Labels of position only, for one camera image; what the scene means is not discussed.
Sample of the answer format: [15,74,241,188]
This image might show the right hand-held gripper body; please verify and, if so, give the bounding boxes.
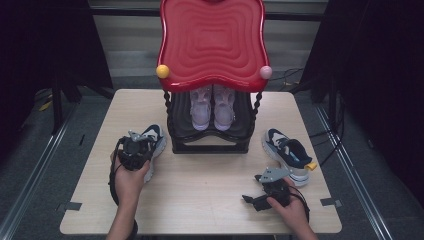
[254,166,292,208]

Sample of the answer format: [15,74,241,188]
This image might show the yellow floor object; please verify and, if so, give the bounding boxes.
[37,99,54,113]

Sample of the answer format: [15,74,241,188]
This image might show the grey tape strip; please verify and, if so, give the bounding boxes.
[320,197,344,209]
[56,201,83,213]

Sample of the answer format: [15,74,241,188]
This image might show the black floor cables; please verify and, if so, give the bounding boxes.
[269,67,348,168]

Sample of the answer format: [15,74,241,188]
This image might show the metal floor rail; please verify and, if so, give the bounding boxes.
[0,102,80,240]
[314,104,395,240]

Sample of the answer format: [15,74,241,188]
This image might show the black metal stand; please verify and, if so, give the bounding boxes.
[49,79,65,136]

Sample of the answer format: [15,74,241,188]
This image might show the purple sandal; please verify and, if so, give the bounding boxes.
[213,84,237,132]
[189,85,214,132]

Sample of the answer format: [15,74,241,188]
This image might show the hand-held gripper black cable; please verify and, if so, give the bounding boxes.
[287,184,312,224]
[107,137,140,240]

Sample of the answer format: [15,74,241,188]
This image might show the right hand-held gripper black cable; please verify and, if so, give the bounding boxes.
[287,184,312,224]

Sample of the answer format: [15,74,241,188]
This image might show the navy and white sneaker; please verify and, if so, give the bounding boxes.
[261,128,318,187]
[133,123,168,184]

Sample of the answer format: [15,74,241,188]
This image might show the left hand-held gripper black cable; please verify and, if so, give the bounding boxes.
[107,137,140,240]

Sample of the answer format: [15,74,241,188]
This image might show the black curtain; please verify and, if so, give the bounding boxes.
[299,0,424,209]
[0,0,115,163]

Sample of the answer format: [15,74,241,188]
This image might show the red and black shoe rack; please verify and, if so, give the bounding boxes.
[155,0,274,155]

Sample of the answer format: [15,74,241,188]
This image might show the black horizontal bar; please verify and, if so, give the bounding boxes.
[89,7,330,22]

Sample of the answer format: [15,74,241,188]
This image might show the person's left hand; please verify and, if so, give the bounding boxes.
[110,150,152,209]

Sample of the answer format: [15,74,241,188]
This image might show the person's right hand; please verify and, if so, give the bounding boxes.
[266,177,312,233]

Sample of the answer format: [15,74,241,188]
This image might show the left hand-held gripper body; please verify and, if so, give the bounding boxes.
[116,129,155,172]

